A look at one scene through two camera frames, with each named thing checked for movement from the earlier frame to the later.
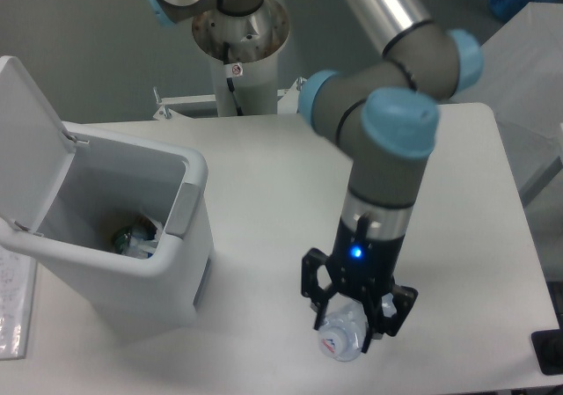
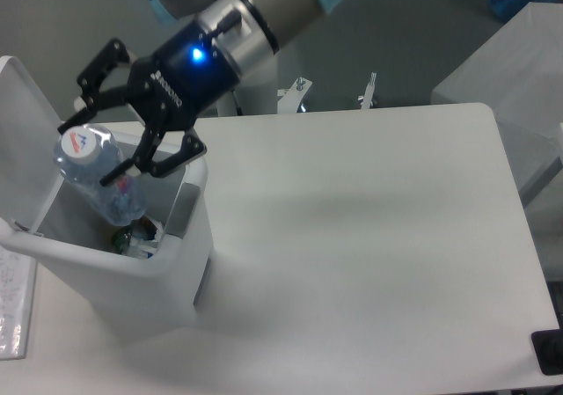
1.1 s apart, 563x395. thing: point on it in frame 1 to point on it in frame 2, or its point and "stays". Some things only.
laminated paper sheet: (18, 294) stays
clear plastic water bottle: (345, 327) to (84, 153)
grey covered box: (521, 78) stays
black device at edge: (548, 347) stays
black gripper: (363, 262) to (188, 76)
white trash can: (131, 222) stays
